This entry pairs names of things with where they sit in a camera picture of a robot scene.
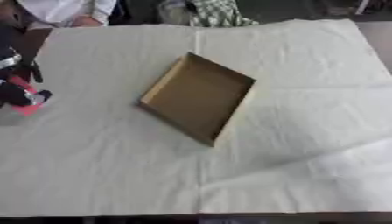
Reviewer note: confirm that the person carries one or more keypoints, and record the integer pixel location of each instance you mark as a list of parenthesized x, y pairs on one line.
[(61, 11)]

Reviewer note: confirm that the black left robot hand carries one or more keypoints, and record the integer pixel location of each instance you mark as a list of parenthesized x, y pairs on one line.
[(14, 93)]

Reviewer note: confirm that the tan cardboard box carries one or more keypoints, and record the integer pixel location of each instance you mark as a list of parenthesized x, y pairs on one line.
[(196, 97)]

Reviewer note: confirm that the pink object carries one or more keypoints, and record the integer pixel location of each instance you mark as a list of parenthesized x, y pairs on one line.
[(28, 108)]

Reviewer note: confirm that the green white checkered cloth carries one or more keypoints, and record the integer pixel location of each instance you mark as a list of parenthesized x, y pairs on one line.
[(214, 12)]

